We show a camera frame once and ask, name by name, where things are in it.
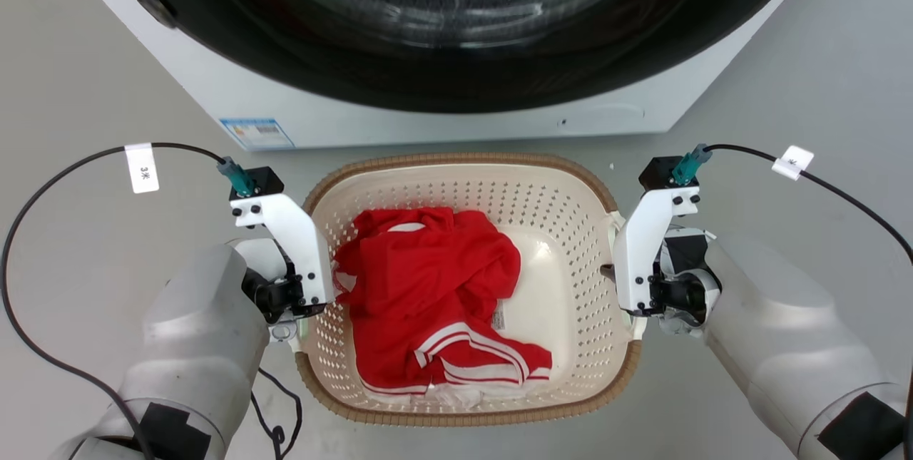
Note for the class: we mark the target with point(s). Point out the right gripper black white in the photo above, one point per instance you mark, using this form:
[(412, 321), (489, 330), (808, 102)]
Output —
[(685, 296)]

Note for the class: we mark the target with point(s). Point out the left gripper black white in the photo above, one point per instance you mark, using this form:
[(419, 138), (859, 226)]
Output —
[(274, 296)]

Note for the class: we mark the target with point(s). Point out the beige perforated laundry basket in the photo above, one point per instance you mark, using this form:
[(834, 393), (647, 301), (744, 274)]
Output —
[(563, 232)]

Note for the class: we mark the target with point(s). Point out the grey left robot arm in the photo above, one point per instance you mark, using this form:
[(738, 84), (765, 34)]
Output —
[(192, 346)]

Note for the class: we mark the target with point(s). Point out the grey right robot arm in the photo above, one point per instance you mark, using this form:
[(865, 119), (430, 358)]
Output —
[(777, 346)]

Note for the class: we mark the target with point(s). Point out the red garment with white stripes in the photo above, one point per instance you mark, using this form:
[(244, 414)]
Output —
[(421, 282)]

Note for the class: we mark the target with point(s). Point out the blue energy label sticker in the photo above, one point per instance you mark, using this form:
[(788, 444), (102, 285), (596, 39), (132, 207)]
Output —
[(257, 133)]

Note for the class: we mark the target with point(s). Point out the white front-load washing machine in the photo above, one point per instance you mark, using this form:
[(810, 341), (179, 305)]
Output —
[(442, 128)]

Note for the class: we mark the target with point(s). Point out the black round washer door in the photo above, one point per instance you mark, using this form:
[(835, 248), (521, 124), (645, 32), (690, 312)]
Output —
[(456, 53)]

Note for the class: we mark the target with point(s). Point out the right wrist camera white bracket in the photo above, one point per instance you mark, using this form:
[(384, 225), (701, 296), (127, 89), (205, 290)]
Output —
[(645, 246)]

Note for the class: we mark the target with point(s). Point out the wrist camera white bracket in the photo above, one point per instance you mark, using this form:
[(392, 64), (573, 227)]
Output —
[(645, 246), (292, 239)]

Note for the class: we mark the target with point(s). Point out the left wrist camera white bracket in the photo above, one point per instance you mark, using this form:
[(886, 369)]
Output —
[(292, 239)]

